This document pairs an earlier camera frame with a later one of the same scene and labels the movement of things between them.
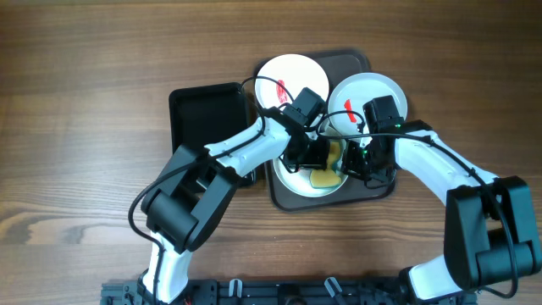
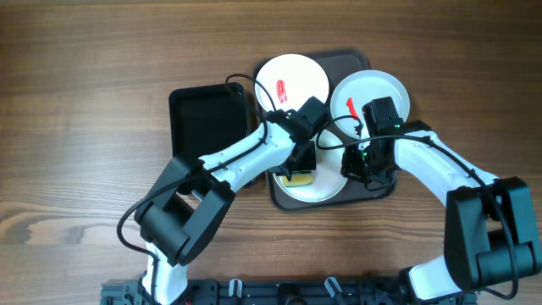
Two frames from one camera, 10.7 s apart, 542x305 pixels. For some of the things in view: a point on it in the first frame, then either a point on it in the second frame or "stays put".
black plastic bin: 202,115 stays put
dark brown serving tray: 337,64 stays put
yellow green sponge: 329,176 -> 298,180
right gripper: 353,168 stays put
